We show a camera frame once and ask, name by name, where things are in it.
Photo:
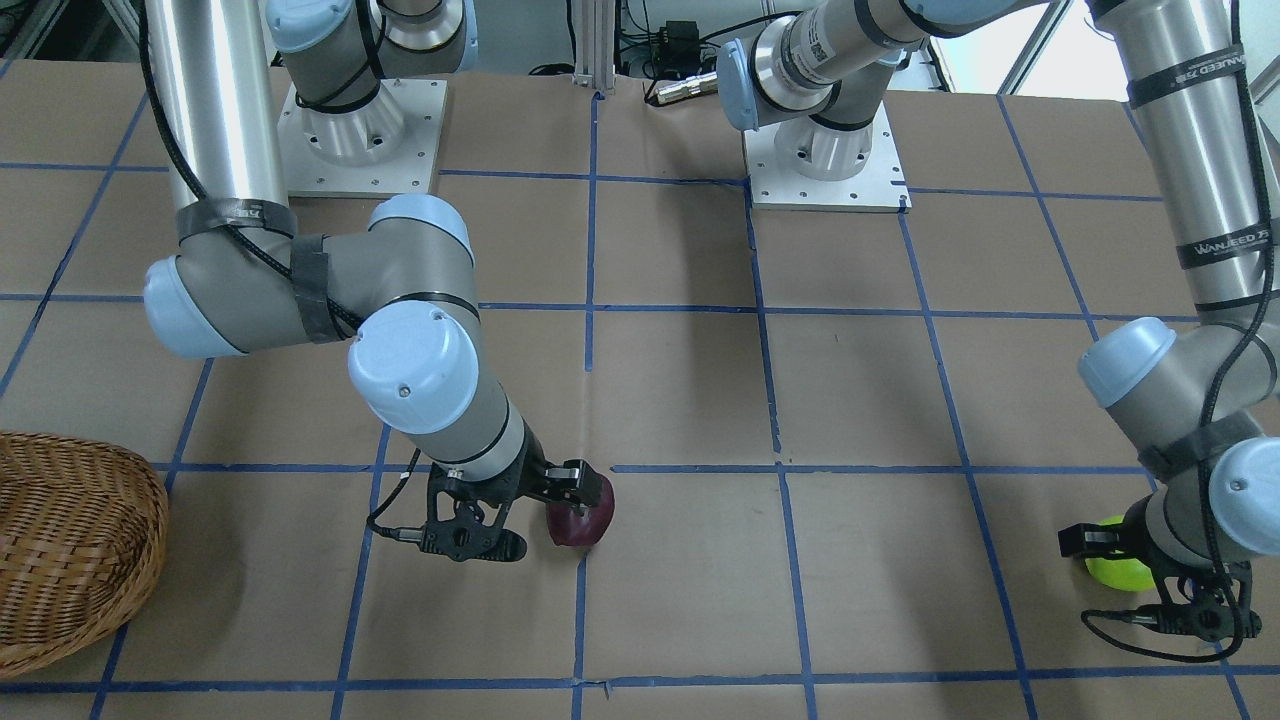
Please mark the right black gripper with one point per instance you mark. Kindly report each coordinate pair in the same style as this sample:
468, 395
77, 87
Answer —
524, 476

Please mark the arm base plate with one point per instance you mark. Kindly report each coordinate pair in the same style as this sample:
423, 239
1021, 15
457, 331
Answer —
386, 148
798, 165

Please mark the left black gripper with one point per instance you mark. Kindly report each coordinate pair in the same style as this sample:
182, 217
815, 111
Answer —
1131, 530

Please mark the green apple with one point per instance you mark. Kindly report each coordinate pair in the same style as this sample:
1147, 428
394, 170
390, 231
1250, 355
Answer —
1129, 575

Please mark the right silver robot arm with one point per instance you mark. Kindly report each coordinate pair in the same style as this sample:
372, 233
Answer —
401, 294

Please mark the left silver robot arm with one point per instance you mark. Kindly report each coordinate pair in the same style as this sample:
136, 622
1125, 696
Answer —
923, 366

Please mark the wicker basket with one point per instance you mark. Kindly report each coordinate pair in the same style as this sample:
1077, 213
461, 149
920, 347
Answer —
83, 541

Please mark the aluminium frame post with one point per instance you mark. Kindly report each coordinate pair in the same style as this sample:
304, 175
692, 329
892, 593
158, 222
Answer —
594, 40

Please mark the dark red apple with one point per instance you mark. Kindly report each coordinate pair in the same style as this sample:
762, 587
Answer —
568, 528

